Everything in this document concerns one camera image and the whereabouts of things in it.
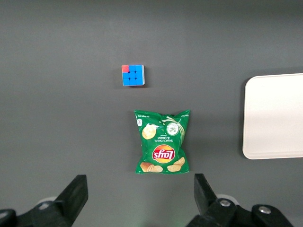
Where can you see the blue rubiks cube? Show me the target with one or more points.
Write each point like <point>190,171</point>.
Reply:
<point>132,75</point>

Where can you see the cream plastic tray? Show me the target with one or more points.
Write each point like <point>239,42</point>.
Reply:
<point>274,116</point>

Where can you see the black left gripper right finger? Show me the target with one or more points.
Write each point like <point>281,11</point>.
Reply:
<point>208,196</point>

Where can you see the green Lays chips bag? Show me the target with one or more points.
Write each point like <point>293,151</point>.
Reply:
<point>163,142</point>

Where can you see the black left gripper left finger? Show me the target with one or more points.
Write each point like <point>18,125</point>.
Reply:
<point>71,196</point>

